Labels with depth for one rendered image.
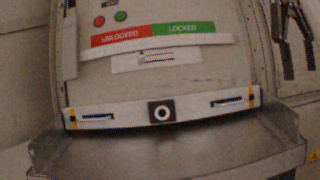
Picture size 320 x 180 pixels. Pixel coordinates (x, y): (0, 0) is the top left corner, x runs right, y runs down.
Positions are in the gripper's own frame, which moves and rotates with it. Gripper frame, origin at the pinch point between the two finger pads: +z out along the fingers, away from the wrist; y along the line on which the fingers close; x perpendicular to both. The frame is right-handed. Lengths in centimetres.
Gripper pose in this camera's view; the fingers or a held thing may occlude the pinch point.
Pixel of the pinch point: (301, 69)
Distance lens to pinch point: 80.4
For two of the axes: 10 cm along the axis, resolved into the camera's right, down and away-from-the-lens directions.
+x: 6.0, 0.1, -8.0
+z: 1.4, 9.8, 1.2
